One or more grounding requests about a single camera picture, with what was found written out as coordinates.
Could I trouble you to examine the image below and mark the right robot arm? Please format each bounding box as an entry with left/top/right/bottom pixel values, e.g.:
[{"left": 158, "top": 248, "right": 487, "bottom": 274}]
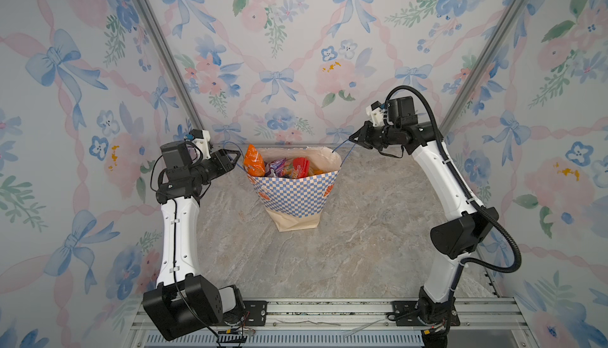
[{"left": 349, "top": 96, "right": 491, "bottom": 327}]

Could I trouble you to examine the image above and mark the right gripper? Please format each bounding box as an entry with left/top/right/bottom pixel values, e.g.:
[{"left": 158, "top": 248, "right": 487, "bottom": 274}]
[{"left": 350, "top": 121, "right": 401, "bottom": 151}]

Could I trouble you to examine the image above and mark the right aluminium corner post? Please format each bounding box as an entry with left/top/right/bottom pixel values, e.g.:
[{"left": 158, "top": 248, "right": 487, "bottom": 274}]
[{"left": 440, "top": 0, "right": 529, "bottom": 134}]

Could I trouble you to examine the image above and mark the red fruit candy bag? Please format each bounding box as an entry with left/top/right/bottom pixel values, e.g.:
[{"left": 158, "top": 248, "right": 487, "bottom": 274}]
[{"left": 288, "top": 157, "right": 310, "bottom": 180}]

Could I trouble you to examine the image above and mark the black corrugated cable conduit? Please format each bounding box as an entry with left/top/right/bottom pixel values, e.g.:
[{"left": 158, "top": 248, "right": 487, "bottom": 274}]
[{"left": 384, "top": 85, "right": 523, "bottom": 274}]

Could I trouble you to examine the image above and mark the blue checkered paper bag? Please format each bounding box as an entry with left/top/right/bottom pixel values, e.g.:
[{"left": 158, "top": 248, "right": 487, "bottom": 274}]
[{"left": 242, "top": 146, "right": 344, "bottom": 232}]

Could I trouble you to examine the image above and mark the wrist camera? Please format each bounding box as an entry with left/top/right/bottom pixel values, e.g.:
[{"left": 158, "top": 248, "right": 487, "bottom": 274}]
[
  {"left": 186, "top": 129, "right": 212, "bottom": 160},
  {"left": 366, "top": 101, "right": 386, "bottom": 127}
]

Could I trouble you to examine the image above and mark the orange chip snack packet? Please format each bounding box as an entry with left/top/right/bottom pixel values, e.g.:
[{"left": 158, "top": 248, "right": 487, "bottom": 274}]
[{"left": 243, "top": 145, "right": 266, "bottom": 177}]

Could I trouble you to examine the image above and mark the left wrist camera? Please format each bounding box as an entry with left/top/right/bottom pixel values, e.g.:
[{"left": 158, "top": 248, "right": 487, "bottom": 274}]
[{"left": 186, "top": 129, "right": 212, "bottom": 160}]

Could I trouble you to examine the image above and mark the purple small snack packet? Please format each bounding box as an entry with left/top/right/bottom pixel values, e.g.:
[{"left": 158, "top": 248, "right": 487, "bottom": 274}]
[{"left": 264, "top": 158, "right": 288, "bottom": 178}]

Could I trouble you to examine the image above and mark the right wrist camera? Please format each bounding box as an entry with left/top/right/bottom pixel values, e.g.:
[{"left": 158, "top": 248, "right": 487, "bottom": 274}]
[{"left": 366, "top": 101, "right": 386, "bottom": 127}]

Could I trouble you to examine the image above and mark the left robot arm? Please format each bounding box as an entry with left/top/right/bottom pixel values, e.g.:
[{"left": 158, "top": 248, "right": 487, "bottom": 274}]
[{"left": 142, "top": 142, "right": 246, "bottom": 341}]

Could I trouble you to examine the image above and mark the aluminium corner post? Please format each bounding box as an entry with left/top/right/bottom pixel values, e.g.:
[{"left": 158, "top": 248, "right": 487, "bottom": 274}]
[
  {"left": 133, "top": 0, "right": 205, "bottom": 130},
  {"left": 440, "top": 0, "right": 529, "bottom": 134}
]

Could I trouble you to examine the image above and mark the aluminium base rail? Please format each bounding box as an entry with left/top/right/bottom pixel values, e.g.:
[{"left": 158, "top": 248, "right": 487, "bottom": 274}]
[{"left": 125, "top": 297, "right": 539, "bottom": 347}]

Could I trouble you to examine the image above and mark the left aluminium corner post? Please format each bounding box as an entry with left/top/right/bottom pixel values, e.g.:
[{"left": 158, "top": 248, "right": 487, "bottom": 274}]
[{"left": 133, "top": 0, "right": 205, "bottom": 130}]

